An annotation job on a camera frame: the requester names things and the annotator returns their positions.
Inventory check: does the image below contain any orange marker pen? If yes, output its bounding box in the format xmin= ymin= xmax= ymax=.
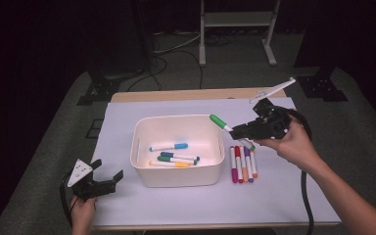
xmin=249 ymin=150 xmax=259 ymax=179

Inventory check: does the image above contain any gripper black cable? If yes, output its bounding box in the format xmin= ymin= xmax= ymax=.
xmin=285 ymin=108 xmax=315 ymax=235
xmin=59 ymin=169 xmax=79 ymax=226

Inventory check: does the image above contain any dark blue marker pen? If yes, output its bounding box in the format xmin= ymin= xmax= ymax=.
xmin=160 ymin=151 xmax=201 ymax=163

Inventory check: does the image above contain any white floor cable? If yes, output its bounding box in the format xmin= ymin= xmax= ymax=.
xmin=153 ymin=32 xmax=204 ymax=55

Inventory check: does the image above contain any light wooden table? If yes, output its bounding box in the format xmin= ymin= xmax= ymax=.
xmin=91 ymin=86 xmax=342 ymax=231

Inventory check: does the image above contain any black floor cable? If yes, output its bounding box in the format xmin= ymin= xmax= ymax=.
xmin=126 ymin=55 xmax=168 ymax=93
xmin=172 ymin=48 xmax=205 ymax=90

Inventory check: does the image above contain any pale lavender table mat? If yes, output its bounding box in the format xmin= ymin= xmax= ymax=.
xmin=92 ymin=97 xmax=341 ymax=227

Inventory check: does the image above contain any light green marker pen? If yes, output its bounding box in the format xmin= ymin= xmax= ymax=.
xmin=209 ymin=114 xmax=257 ymax=152

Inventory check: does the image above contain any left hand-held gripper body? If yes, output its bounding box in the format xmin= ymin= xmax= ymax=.
xmin=67 ymin=158 xmax=117 ymax=202

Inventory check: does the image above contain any white plastic storage bin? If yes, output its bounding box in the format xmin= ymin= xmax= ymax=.
xmin=129 ymin=114 xmax=226 ymax=189

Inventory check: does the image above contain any magenta marker pen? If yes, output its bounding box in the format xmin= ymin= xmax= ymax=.
xmin=229 ymin=145 xmax=239 ymax=184

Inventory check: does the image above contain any black floor hatch frame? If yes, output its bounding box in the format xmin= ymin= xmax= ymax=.
xmin=85 ymin=118 xmax=105 ymax=140

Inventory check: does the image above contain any person's right hand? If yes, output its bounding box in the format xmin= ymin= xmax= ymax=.
xmin=256 ymin=118 xmax=322 ymax=172

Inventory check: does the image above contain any red marker pen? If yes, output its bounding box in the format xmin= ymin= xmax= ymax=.
xmin=234 ymin=145 xmax=245 ymax=184

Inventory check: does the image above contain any purple marker pen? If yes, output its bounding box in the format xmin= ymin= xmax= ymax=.
xmin=243 ymin=146 xmax=255 ymax=183

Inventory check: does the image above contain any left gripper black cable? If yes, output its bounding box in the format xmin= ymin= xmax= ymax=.
xmin=59 ymin=169 xmax=79 ymax=226

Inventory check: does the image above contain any white metal stand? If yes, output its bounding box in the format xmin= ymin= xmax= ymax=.
xmin=198 ymin=0 xmax=282 ymax=68

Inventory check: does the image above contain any yellow marker pen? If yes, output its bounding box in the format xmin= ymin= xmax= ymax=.
xmin=148 ymin=160 xmax=191 ymax=168

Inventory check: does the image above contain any person's left hand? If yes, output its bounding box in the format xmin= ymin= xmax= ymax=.
xmin=70 ymin=195 xmax=98 ymax=235

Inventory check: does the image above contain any peach marker pen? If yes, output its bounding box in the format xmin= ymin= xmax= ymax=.
xmin=239 ymin=145 xmax=250 ymax=183

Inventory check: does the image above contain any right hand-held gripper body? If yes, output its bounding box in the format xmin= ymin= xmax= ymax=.
xmin=249 ymin=76 xmax=297 ymax=141

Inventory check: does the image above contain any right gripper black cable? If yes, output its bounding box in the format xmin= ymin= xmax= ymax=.
xmin=285 ymin=108 xmax=315 ymax=235

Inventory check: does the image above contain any black stand base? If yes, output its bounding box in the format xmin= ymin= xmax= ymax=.
xmin=295 ymin=65 xmax=350 ymax=103
xmin=75 ymin=70 xmax=122 ymax=107

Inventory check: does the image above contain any light blue marker pen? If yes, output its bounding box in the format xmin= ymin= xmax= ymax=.
xmin=148 ymin=142 xmax=189 ymax=153

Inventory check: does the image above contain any dark green marker pen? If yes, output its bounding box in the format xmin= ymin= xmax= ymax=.
xmin=157 ymin=155 xmax=198 ymax=166

